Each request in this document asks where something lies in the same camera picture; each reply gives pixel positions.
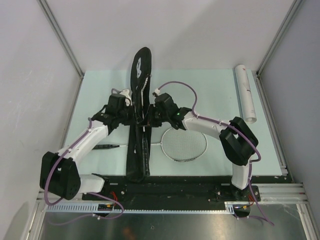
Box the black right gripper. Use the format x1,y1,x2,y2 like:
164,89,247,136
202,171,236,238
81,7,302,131
140,103,170,128

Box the black Crossway racket bag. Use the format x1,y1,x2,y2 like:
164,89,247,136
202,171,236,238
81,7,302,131
126,46,152,183

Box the white shuttlecock tube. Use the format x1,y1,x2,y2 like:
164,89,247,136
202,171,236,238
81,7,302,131
234,64,257,124

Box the black white badminton racket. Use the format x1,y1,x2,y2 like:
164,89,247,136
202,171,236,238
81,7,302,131
172,130,208,162

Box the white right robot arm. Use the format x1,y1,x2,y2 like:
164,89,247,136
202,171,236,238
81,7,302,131
148,90,262,201

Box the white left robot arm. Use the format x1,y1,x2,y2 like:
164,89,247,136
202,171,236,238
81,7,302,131
39,93,134,206

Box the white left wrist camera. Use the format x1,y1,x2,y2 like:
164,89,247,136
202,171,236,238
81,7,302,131
119,88,132,107

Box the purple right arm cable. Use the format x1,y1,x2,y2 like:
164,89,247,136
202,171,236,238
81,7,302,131
157,81,276,227

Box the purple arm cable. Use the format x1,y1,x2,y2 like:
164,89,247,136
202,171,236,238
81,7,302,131
157,81,276,227
43,87,126,225

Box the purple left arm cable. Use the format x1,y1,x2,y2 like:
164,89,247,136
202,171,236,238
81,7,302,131
43,87,126,225

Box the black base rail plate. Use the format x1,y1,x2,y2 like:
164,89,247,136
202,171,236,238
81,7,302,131
49,174,293,211

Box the white slotted cable duct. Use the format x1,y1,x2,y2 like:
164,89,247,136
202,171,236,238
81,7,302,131
46,202,235,215

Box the left aluminium frame post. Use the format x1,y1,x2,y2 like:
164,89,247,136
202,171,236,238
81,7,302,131
37,0,85,80

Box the aluminium frame post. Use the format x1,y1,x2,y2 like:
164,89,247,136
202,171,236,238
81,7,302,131
37,0,85,80
256,0,305,77

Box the aluminium frame rail right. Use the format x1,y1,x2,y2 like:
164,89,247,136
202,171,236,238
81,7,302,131
252,71,320,240

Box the right aluminium frame post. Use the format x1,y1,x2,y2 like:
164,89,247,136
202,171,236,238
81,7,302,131
256,0,305,77

